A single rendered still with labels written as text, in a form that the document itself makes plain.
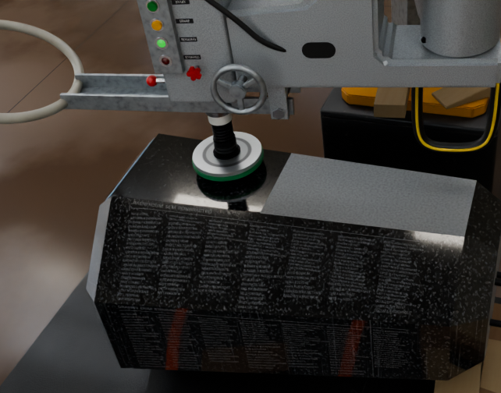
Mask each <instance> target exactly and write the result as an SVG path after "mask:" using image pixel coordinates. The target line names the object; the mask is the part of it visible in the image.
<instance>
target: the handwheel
mask: <svg viewBox="0 0 501 393"><path fill-rule="evenodd" d="M231 71H239V72H242V73H246V74H248V75H249V76H251V77H252V78H251V79H249V80H247V77H246V76H245V75H240V77H239V79H238V80H235V81H233V82H232V83H230V82H227V81H225V80H223V79H220V78H219V77H220V76H221V75H223V74H224V73H227V72H231ZM256 83H257V84H258V86H259V88H260V97H259V99H258V101H257V102H256V103H255V104H254V105H252V106H250V107H248V108H245V105H244V101H243V98H244V97H245V95H246V93H247V88H248V87H251V86H252V85H254V84H256ZM217 84H218V85H220V86H222V87H225V88H227V89H229V94H230V96H231V97H232V98H234V99H236V100H237V103H238V108H236V107H233V106H231V105H229V104H227V103H225V102H224V100H223V99H221V97H220V96H219V93H218V91H217ZM210 91H211V95H212V97H213V99H214V100H215V102H216V103H217V104H218V105H219V106H220V107H221V108H223V109H224V110H226V111H228V112H230V113H233V114H236V115H249V114H251V113H254V112H256V111H257V110H259V109H260V108H261V107H262V106H263V104H264V103H265V101H266V98H267V87H266V84H265V82H264V80H263V78H262V77H261V76H260V74H259V73H257V72H256V71H255V70H253V69H252V68H250V67H248V66H246V65H241V64H228V65H224V66H222V67H221V68H219V69H218V70H216V71H215V73H214V74H213V76H212V77H211V81H210Z"/></svg>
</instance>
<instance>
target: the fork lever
mask: <svg viewBox="0 0 501 393"><path fill-rule="evenodd" d="M150 75H154V76H156V77H157V78H164V76H163V74H114V73H76V74H75V78H76V80H80V81H81V82H82V83H83V88H82V90H81V92H80V93H79V94H75V93H61V94H60V97H61V99H63V100H65V101H66V102H67V103H68V106H67V107H66V108H65V109H88V110H118V111H149V112H208V113H230V112H228V111H226V110H224V109H223V108H221V107H220V106H219V105H218V104H217V103H172V102H171V101H170V100H169V96H168V92H167V89H166V85H165V83H157V85H156V86H154V87H150V86H148V85H147V81H146V80H147V77H148V76H150ZM247 92H260V88H259V87H248V88H247ZM300 92H301V89H300V87H286V94H287V101H288V108H289V114H290V115H294V105H293V98H292V97H288V96H289V93H300ZM258 99H259V97H244V98H243V101H244V105H245V108H248V107H250V106H252V105H254V104H255V103H256V102H257V101H258ZM272 113H273V117H274V118H276V119H281V118H283V117H284V111H283V110H282V109H280V108H277V109H275V110H273V111H272ZM251 114H269V115H270V114H271V113H270V107H269V102H268V97H267V98H266V101H265V103H264V104H263V106H262V107H261V108H260V109H259V110H257V111H256V112H254V113H251Z"/></svg>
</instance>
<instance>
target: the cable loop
mask: <svg viewBox="0 0 501 393"><path fill-rule="evenodd" d="M500 111H501V83H496V86H495V87H491V92H490V101H489V114H488V120H487V124H486V127H485V131H484V134H483V135H482V137H481V138H479V139H478V140H475V141H471V142H464V143H447V142H439V141H435V140H431V139H430V138H428V137H427V136H426V134H425V129H424V124H423V87H412V88H411V118H412V126H413V131H414V136H415V138H416V140H417V142H418V143H419V144H420V145H421V146H422V147H423V148H425V149H427V150H431V151H434V152H439V153H449V154H463V153H472V152H476V151H479V150H482V149H484V148H486V147H487V146H488V145H489V144H490V143H491V142H492V140H493V138H494V136H495V134H496V130H497V128H498V125H499V117H500Z"/></svg>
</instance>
